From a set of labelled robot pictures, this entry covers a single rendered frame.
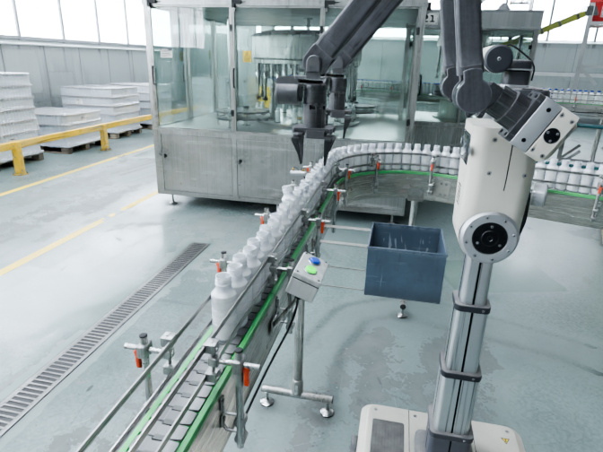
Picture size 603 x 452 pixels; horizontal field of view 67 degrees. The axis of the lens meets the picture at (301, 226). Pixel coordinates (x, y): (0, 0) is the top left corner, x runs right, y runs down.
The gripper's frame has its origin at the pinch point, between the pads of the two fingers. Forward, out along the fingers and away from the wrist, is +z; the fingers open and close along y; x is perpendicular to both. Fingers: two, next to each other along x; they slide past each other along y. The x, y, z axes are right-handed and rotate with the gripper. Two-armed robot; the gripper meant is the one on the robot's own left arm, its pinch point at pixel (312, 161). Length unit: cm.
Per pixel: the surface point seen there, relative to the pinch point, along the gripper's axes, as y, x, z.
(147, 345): -24, -46, 31
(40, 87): -721, 734, 46
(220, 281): -15.6, -27.8, 23.7
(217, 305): -16.0, -29.0, 29.5
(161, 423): -16, -57, 40
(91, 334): -155, 94, 140
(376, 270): 17, 55, 55
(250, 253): -14.2, -9.8, 24.0
